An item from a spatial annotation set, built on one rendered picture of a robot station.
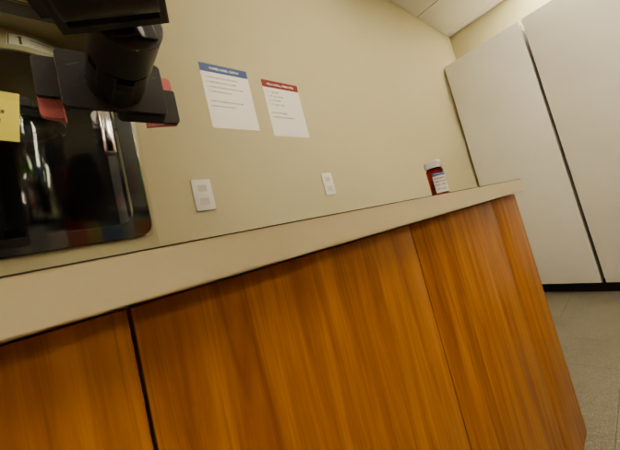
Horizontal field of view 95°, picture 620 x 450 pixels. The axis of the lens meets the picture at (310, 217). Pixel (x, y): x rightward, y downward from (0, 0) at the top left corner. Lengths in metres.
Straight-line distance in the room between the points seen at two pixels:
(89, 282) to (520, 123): 2.96
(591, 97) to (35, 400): 3.00
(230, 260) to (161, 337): 0.09
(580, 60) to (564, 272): 1.58
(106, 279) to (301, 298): 0.20
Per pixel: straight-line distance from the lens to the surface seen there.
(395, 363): 0.50
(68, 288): 0.26
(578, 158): 2.93
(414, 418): 0.55
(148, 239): 0.57
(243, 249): 0.29
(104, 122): 0.56
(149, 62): 0.35
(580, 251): 3.00
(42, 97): 0.44
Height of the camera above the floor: 0.92
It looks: 4 degrees up
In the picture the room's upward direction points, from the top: 14 degrees counter-clockwise
